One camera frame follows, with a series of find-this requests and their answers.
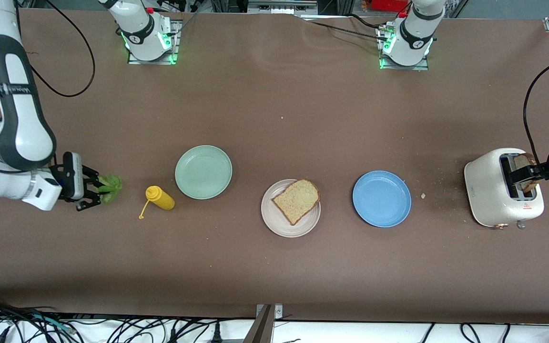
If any brown bread slice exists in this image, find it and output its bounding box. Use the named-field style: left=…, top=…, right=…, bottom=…
left=513, top=153, right=538, bottom=193
left=272, top=179, right=321, bottom=226

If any green lettuce leaf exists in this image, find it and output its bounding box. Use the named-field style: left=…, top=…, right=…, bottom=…
left=97, top=174, right=123, bottom=204

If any yellow mustard squeeze bottle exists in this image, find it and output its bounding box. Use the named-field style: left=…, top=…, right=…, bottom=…
left=139, top=185, right=176, bottom=220

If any mint green plate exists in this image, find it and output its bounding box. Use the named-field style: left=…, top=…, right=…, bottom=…
left=175, top=145, right=233, bottom=200

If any blue plate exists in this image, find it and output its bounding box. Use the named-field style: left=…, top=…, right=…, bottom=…
left=352, top=170, right=412, bottom=228

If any beige plate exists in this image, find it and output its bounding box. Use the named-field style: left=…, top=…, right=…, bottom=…
left=261, top=179, right=321, bottom=238

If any white toaster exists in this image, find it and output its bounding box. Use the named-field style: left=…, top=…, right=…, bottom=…
left=464, top=148, right=545, bottom=230

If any red box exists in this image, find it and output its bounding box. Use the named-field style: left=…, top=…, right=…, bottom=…
left=371, top=0, right=411, bottom=11

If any grey metal equipment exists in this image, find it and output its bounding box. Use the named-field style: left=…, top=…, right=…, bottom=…
left=247, top=0, right=319, bottom=15

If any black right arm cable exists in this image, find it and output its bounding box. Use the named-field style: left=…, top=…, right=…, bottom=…
left=17, top=0, right=96, bottom=98

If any teal cable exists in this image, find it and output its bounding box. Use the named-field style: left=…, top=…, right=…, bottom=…
left=29, top=312, right=72, bottom=333

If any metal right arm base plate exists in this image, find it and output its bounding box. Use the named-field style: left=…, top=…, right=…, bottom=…
left=128, top=19, right=181, bottom=65

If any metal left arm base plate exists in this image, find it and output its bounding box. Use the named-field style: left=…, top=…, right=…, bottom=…
left=378, top=24, right=430, bottom=71

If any metal table edge bracket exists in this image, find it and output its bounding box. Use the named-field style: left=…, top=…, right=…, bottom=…
left=244, top=303, right=284, bottom=343

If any black cable on table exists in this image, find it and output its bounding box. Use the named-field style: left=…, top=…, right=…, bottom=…
left=298, top=13, right=389, bottom=41

